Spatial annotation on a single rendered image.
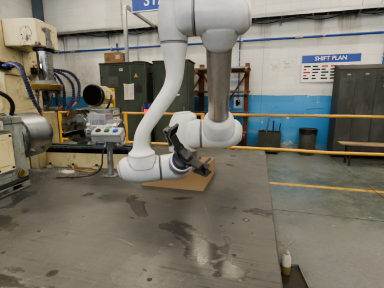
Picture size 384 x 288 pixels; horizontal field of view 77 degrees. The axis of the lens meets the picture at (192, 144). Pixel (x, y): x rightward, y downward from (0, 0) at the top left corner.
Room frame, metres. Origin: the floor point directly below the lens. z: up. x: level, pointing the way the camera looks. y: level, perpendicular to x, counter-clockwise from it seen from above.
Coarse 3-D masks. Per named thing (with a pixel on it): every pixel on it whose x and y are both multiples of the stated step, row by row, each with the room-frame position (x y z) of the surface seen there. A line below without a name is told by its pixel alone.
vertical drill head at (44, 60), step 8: (48, 32) 1.62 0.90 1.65; (48, 40) 1.62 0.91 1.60; (40, 56) 1.59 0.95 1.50; (48, 56) 1.61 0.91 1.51; (40, 64) 1.59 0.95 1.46; (48, 64) 1.60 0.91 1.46; (40, 72) 1.59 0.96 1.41; (48, 72) 1.60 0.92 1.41; (40, 80) 1.57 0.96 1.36; (48, 80) 1.60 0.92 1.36; (32, 88) 1.56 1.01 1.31; (40, 88) 1.54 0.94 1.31; (48, 88) 1.55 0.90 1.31; (56, 88) 1.59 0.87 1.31
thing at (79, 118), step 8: (72, 112) 1.84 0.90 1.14; (80, 112) 1.83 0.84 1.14; (88, 112) 1.89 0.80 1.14; (64, 120) 1.85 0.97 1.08; (72, 120) 1.83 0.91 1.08; (80, 120) 1.83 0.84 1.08; (64, 128) 1.84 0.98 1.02; (72, 128) 1.83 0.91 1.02; (80, 128) 1.83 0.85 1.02; (72, 136) 1.84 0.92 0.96; (80, 136) 1.82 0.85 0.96
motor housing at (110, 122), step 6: (108, 120) 1.56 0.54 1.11; (114, 120) 1.56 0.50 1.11; (120, 120) 1.57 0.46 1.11; (102, 126) 1.52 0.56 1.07; (120, 126) 1.63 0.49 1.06; (90, 132) 1.51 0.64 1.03; (126, 132) 1.66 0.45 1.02; (90, 138) 1.50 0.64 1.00; (102, 144) 1.53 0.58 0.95; (120, 144) 1.59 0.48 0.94
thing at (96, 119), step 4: (88, 116) 1.54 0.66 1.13; (92, 116) 1.54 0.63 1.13; (96, 116) 1.54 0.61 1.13; (100, 116) 1.53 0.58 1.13; (104, 116) 1.53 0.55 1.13; (108, 116) 1.57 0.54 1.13; (112, 116) 1.63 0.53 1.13; (88, 120) 1.55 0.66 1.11; (92, 120) 1.54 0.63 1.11; (96, 120) 1.53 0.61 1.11; (100, 120) 1.53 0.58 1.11; (104, 120) 1.53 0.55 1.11; (92, 124) 1.54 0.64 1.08; (96, 124) 1.54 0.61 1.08; (100, 124) 1.53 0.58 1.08; (104, 124) 1.53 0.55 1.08
